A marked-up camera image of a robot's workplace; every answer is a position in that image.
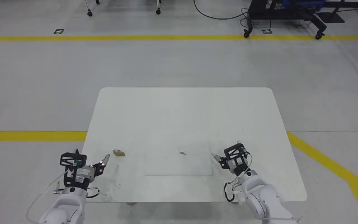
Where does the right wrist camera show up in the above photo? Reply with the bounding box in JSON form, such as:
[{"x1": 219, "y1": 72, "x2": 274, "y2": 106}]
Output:
[{"x1": 223, "y1": 143, "x2": 249, "y2": 161}]

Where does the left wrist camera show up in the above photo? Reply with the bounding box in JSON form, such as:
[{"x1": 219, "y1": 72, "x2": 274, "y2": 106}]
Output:
[{"x1": 59, "y1": 152, "x2": 88, "y2": 180}]

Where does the thin white cable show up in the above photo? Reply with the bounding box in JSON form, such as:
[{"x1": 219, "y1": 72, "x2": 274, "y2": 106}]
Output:
[{"x1": 26, "y1": 172, "x2": 69, "y2": 224}]

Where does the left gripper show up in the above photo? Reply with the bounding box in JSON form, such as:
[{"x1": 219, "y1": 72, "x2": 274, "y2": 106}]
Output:
[{"x1": 63, "y1": 153, "x2": 111, "y2": 192}]

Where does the black wheeled cart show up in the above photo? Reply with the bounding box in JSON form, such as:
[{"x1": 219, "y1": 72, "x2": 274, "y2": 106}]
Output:
[{"x1": 242, "y1": 0, "x2": 358, "y2": 40}]

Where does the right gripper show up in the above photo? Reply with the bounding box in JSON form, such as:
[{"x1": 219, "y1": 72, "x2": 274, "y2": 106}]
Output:
[{"x1": 211, "y1": 152, "x2": 251, "y2": 176}]

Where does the long black floor cable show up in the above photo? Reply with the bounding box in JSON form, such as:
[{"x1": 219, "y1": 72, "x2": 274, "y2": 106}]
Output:
[{"x1": 193, "y1": 0, "x2": 250, "y2": 21}]

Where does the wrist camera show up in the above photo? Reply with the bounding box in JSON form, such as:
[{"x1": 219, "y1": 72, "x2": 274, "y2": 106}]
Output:
[
  {"x1": 59, "y1": 152, "x2": 88, "y2": 180},
  {"x1": 223, "y1": 143, "x2": 249, "y2": 161}
]

